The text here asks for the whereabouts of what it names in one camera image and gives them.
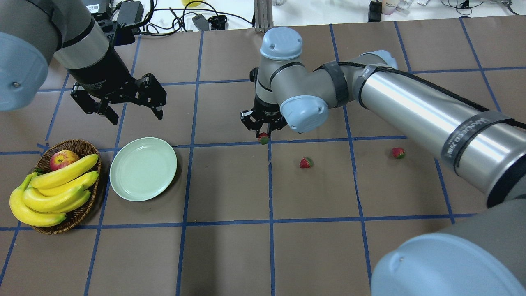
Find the black power adapter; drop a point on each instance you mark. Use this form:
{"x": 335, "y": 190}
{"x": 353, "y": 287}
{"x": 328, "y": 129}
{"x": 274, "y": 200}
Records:
{"x": 130, "y": 13}

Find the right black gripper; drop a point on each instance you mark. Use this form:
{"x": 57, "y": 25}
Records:
{"x": 265, "y": 107}

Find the light green plate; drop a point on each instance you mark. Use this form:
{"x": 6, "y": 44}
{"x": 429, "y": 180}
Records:
{"x": 143, "y": 169}

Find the woven wicker basket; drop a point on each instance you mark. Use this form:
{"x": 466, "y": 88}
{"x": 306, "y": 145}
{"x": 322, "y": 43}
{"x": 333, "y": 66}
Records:
{"x": 75, "y": 217}

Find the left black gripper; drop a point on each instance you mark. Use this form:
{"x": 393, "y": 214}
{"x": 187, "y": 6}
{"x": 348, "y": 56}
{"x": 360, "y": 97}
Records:
{"x": 100, "y": 69}

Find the red apple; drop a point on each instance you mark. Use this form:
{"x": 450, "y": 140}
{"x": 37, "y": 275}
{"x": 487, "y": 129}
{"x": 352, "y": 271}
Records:
{"x": 62, "y": 159}

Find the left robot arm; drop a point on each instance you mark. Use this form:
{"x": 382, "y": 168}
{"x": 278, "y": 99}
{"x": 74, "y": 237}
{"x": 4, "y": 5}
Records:
{"x": 33, "y": 32}

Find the red strawberry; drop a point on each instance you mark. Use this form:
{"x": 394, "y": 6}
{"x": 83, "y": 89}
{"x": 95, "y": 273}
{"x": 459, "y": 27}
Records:
{"x": 263, "y": 138}
{"x": 398, "y": 152}
{"x": 305, "y": 163}

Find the yellow banana bunch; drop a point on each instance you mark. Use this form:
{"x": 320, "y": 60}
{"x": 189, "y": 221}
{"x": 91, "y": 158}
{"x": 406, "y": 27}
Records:
{"x": 43, "y": 199}

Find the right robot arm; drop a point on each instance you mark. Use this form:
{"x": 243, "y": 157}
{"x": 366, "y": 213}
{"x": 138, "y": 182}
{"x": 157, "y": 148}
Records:
{"x": 481, "y": 256}

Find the aluminium frame post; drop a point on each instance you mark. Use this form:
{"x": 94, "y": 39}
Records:
{"x": 263, "y": 15}

